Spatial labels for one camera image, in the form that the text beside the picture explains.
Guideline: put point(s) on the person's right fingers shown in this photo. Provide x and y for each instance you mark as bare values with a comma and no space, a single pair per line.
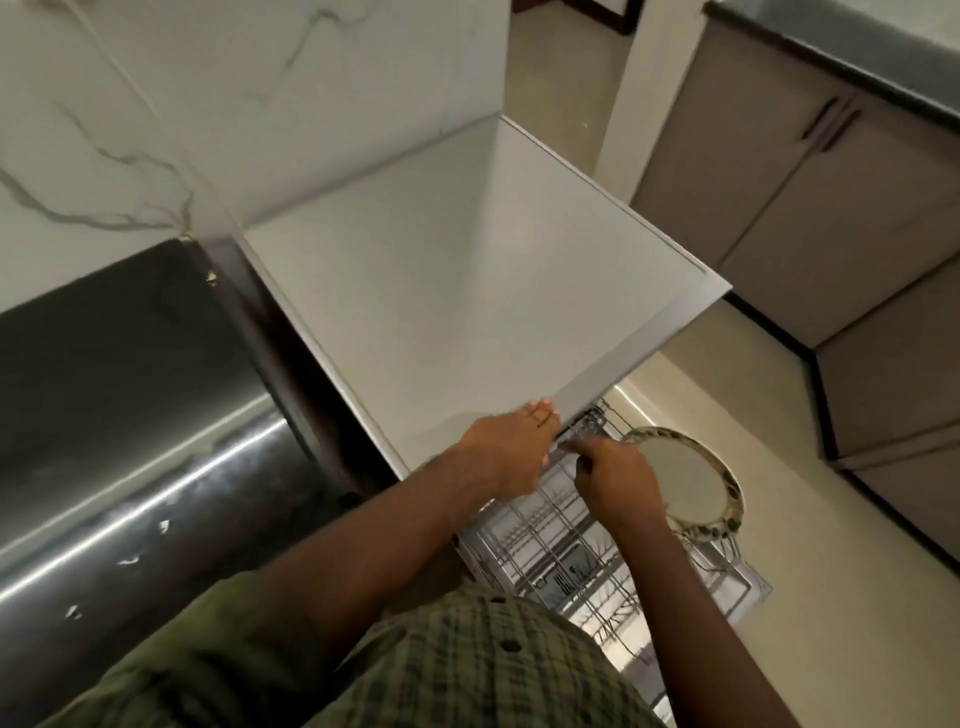
592,448

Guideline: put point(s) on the white plate with patterned rim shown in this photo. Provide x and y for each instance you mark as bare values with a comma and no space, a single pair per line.
686,472

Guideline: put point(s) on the beige kitchen cabinet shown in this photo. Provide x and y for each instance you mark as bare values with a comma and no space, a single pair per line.
900,405
795,195

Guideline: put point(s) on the person's left fingers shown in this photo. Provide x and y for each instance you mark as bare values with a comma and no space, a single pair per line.
541,417

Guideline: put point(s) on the dark grey stone countertop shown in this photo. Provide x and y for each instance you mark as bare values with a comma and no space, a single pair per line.
847,41

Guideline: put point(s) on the person's right forearm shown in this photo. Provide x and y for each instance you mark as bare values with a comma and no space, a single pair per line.
675,622

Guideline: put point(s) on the person's left hand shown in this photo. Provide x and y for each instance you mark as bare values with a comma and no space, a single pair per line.
504,451

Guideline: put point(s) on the green checked shirt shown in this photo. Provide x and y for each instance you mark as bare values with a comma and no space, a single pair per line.
450,660

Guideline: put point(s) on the person's right hand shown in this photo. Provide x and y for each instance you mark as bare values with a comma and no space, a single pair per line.
621,480

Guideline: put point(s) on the dark wooden door frame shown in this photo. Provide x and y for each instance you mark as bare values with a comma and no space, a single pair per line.
592,11

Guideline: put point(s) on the grey drawer front panel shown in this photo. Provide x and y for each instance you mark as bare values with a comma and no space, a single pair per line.
480,285

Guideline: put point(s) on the person's left forearm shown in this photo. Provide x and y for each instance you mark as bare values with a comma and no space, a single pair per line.
375,540

